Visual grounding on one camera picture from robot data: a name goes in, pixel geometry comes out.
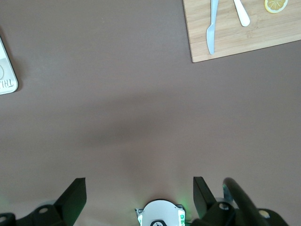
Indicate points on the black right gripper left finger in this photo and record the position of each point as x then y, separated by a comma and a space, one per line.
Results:
70, 200

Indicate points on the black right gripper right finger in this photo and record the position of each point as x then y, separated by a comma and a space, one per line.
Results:
204, 202

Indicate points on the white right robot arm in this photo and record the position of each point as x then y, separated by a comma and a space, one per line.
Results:
160, 212

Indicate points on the brown table cover mat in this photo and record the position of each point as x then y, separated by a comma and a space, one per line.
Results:
141, 94

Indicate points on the cream tray with bear print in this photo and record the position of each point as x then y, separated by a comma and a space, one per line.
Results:
5, 77

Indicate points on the grey plastic knife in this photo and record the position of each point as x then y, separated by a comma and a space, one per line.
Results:
211, 35

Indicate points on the wooden cutting board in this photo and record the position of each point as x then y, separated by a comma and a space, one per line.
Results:
258, 30

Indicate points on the white plastic knife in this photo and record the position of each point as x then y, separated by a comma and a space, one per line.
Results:
243, 16

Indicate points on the lemon slice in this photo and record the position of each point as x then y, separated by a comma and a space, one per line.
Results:
276, 5

